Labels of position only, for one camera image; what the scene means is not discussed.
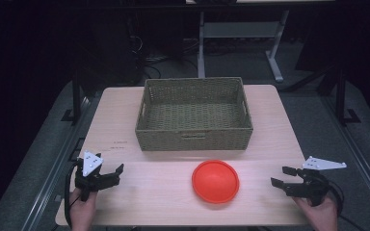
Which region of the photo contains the black metal stand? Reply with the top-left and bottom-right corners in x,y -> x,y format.
60,68 -> 85,123
334,67 -> 362,127

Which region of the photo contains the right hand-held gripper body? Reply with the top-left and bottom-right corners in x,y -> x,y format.
293,155 -> 348,207

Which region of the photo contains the white metal desk frame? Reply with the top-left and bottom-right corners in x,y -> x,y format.
185,0 -> 335,84

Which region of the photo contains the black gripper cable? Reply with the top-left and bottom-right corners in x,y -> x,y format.
328,180 -> 362,226
64,162 -> 80,229

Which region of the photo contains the green woven basket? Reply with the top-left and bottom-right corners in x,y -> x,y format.
134,76 -> 254,152

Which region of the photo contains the person's right hand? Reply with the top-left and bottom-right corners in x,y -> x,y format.
293,194 -> 339,231

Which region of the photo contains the black floor cable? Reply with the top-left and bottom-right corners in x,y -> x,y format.
144,55 -> 200,80

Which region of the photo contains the aluminium floor rail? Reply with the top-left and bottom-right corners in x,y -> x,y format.
20,94 -> 93,231
321,94 -> 370,222

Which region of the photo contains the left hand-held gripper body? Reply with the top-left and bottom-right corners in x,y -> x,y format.
74,150 -> 111,203

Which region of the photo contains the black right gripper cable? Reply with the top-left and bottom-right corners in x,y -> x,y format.
328,180 -> 362,226

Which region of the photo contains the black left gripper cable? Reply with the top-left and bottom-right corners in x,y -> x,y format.
64,162 -> 80,229

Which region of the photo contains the person's left hand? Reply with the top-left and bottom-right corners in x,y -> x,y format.
68,188 -> 99,231

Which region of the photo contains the orange plastic plate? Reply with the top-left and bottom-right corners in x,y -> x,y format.
191,159 -> 241,205

